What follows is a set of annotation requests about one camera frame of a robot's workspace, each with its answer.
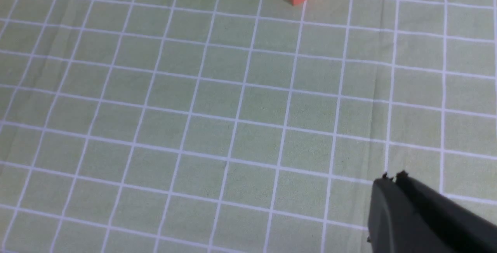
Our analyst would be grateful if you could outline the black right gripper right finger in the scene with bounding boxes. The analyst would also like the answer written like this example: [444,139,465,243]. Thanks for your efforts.
[395,171,496,253]

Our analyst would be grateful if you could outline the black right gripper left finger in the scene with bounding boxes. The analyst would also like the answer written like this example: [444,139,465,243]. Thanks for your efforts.
[367,173,454,253]

